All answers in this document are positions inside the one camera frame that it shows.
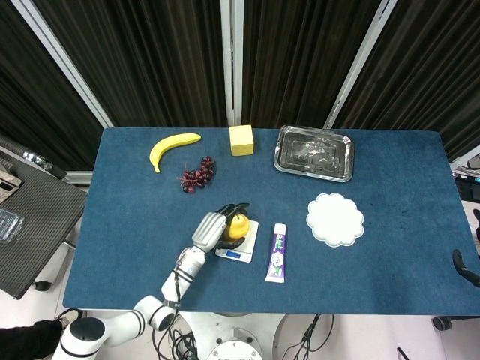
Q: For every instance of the yellow banana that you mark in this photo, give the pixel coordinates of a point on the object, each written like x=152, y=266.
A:
x=168, y=146

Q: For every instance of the small digital kitchen scale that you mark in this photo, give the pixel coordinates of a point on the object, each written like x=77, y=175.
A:
x=246, y=257

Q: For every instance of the white frame post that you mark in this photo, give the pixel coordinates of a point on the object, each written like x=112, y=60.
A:
x=360, y=63
x=63, y=63
x=231, y=60

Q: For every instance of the yellow cube sponge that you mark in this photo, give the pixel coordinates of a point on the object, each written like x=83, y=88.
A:
x=242, y=140

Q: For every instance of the black mesh office chair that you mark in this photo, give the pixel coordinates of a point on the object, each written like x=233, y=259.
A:
x=41, y=213

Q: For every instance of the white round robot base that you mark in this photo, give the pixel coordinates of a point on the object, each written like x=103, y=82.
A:
x=234, y=337

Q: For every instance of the blue table cloth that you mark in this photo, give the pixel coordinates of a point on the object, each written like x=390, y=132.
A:
x=337, y=285

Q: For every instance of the purple white toothpaste tube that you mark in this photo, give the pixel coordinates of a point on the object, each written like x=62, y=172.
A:
x=276, y=255

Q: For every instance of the dark red grape bunch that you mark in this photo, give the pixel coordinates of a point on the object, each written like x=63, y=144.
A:
x=202, y=174

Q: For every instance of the white flower-shaped plate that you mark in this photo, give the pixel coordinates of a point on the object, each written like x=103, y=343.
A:
x=335, y=219

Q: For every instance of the yellow pear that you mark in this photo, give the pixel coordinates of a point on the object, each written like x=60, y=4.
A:
x=238, y=227

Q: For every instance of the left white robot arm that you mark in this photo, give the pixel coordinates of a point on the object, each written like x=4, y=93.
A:
x=183, y=270

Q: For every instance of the person leg black trousers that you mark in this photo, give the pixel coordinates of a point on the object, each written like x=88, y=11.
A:
x=26, y=339

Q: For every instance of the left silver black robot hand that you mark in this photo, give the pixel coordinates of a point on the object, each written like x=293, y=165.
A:
x=208, y=228

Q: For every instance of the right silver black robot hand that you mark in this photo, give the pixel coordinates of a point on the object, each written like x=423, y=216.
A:
x=459, y=262

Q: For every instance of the clear plastic packaging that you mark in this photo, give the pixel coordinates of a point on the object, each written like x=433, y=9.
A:
x=9, y=227

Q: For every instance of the brown paper bag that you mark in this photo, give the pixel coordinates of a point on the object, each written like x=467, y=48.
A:
x=7, y=180

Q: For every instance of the dark cluttered side desk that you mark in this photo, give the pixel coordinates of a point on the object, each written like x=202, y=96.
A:
x=467, y=183

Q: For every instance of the rectangular metal tray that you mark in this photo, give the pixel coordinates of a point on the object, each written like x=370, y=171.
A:
x=315, y=153

